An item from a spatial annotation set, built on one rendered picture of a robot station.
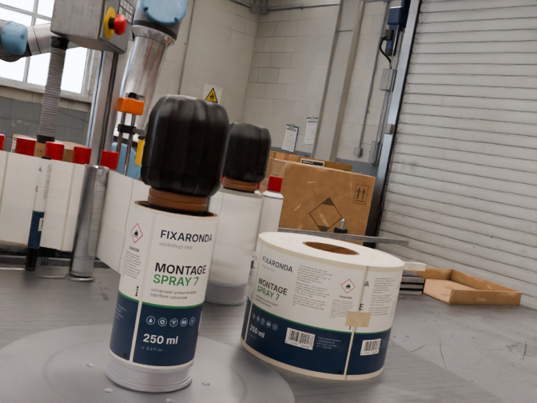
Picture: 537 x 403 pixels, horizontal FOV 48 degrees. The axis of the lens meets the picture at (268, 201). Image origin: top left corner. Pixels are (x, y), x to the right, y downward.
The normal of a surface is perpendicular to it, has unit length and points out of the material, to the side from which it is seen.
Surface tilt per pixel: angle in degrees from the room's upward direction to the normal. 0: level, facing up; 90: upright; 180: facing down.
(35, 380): 0
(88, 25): 90
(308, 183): 90
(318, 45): 90
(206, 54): 90
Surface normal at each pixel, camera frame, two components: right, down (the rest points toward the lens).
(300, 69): -0.74, -0.07
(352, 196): 0.37, 0.15
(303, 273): -0.37, 0.01
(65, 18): -0.05, 0.07
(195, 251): 0.65, 0.18
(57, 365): 0.18, -0.98
